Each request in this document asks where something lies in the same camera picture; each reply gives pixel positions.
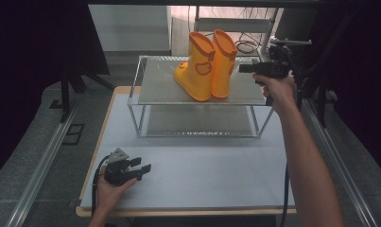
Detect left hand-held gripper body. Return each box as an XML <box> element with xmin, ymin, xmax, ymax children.
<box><xmin>103</xmin><ymin>148</ymin><xmax>139</xmax><ymax>187</ymax></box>

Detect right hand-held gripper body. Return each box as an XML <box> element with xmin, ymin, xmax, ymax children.
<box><xmin>266</xmin><ymin>38</ymin><xmax>313</xmax><ymax>80</ymax></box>

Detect yellow rain boot orange trim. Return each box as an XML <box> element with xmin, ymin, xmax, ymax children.
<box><xmin>210</xmin><ymin>28</ymin><xmax>239</xmax><ymax>99</ymax></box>
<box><xmin>172</xmin><ymin>30</ymin><xmax>216</xmax><ymax>103</ymax></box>

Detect two-tier metal shelf rack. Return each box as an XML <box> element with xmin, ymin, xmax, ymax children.
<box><xmin>127</xmin><ymin>55</ymin><xmax>278</xmax><ymax>138</ymax></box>

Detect person's left hand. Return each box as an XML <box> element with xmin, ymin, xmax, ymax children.
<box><xmin>95</xmin><ymin>165</ymin><xmax>139</xmax><ymax>218</ymax></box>

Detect person's right hand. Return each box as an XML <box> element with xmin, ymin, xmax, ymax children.
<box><xmin>251</xmin><ymin>72</ymin><xmax>299</xmax><ymax>112</ymax></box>

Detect white table sheet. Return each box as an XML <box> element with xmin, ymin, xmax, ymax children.
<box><xmin>79</xmin><ymin>94</ymin><xmax>297</xmax><ymax>211</ymax></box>

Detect black metal stand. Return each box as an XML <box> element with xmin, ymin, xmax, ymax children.
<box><xmin>286</xmin><ymin>9</ymin><xmax>338</xmax><ymax>129</ymax></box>
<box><xmin>59</xmin><ymin>71</ymin><xmax>115</xmax><ymax>123</ymax></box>

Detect dark curtain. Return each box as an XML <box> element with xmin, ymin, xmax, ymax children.
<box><xmin>315</xmin><ymin>0</ymin><xmax>381</xmax><ymax>182</ymax></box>
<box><xmin>0</xmin><ymin>0</ymin><xmax>111</xmax><ymax>184</ymax></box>

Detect grey cabinet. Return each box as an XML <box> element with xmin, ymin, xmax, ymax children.
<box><xmin>87</xmin><ymin>4</ymin><xmax>173</xmax><ymax>57</ymax></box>

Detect black floor cables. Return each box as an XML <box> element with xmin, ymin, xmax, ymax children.
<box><xmin>187</xmin><ymin>6</ymin><xmax>294</xmax><ymax>61</ymax></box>

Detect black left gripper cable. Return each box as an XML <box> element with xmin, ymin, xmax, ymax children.
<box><xmin>90</xmin><ymin>153</ymin><xmax>113</xmax><ymax>218</ymax></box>

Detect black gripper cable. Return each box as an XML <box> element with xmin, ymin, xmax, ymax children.
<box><xmin>278</xmin><ymin>162</ymin><xmax>290</xmax><ymax>227</ymax></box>
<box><xmin>90</xmin><ymin>153</ymin><xmax>113</xmax><ymax>218</ymax></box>

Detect white metal desk frame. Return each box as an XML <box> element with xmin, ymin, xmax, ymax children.
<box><xmin>193</xmin><ymin>5</ymin><xmax>280</xmax><ymax>76</ymax></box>

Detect black floor bracket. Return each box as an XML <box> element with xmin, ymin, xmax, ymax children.
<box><xmin>62</xmin><ymin>123</ymin><xmax>86</xmax><ymax>147</ymax></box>

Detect aluminium floor rail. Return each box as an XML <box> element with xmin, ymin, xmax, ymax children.
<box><xmin>303</xmin><ymin>97</ymin><xmax>379</xmax><ymax>227</ymax></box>
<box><xmin>6</xmin><ymin>94</ymin><xmax>82</xmax><ymax>227</ymax></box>

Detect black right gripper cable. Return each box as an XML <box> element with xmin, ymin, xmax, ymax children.
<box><xmin>278</xmin><ymin>162</ymin><xmax>290</xmax><ymax>227</ymax></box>

